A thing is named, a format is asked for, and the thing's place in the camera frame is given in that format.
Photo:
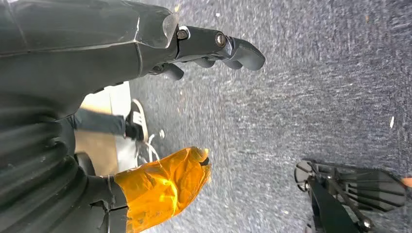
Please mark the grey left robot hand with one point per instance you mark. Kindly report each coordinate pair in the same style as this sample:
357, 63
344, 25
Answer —
80, 32

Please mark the person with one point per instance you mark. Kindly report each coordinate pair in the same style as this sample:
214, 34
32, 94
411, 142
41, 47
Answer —
96, 122

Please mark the beige white furniture panel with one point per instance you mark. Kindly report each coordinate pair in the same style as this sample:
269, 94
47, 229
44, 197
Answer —
96, 151

